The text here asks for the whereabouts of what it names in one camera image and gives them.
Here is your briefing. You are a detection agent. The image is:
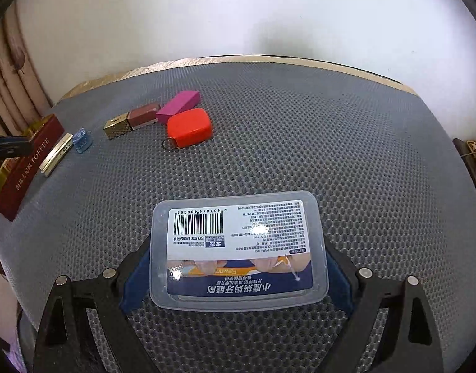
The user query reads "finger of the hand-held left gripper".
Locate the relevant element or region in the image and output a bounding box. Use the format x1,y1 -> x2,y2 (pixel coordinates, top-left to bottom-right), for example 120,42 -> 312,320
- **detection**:
0,135 -> 34,160

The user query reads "beige patterned curtain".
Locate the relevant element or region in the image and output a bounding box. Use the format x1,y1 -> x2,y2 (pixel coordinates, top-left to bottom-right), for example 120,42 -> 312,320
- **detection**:
0,4 -> 54,140

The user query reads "clear labelled plastic box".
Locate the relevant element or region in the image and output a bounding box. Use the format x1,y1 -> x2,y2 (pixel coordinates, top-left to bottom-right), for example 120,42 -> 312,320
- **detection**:
149,190 -> 330,311

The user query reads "orange square case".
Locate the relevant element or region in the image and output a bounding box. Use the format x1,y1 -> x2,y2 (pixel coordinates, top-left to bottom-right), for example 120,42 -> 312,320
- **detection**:
162,108 -> 214,150

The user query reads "pink rectangular box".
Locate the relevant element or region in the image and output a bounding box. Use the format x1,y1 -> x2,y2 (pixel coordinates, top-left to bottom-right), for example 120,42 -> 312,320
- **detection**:
156,90 -> 201,124

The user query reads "gold metal lighter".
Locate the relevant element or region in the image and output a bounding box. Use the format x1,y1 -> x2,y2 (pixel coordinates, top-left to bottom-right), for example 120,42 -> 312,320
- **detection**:
39,133 -> 74,178

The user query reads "brown and gold lipstick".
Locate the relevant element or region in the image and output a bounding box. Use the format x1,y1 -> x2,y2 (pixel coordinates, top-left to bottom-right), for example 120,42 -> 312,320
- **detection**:
103,102 -> 162,139

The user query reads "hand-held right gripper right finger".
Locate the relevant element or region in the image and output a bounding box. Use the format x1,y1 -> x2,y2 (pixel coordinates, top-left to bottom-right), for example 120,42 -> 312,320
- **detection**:
319,237 -> 444,373

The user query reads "dark wooden furniture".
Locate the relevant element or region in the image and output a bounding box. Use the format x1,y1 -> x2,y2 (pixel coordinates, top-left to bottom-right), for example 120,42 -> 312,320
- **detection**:
453,138 -> 476,187

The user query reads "small clear blue case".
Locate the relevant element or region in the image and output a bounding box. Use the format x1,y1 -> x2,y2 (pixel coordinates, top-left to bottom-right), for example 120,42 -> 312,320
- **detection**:
73,127 -> 93,154

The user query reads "red tin box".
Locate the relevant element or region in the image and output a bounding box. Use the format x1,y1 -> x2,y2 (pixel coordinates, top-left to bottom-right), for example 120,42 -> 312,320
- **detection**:
0,114 -> 66,222

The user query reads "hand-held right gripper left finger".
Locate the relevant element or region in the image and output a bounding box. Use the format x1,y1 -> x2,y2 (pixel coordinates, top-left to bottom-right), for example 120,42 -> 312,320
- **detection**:
33,237 -> 161,373

